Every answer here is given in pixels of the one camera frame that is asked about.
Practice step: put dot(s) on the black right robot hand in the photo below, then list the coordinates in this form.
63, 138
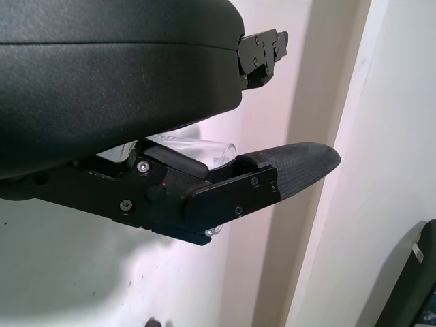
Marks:
153, 323

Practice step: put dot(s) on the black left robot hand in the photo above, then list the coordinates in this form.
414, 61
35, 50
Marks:
102, 85

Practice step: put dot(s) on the clear plastic cup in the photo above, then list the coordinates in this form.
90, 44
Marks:
204, 150

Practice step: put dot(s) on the black rounded object white tag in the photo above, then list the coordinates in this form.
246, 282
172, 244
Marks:
422, 289

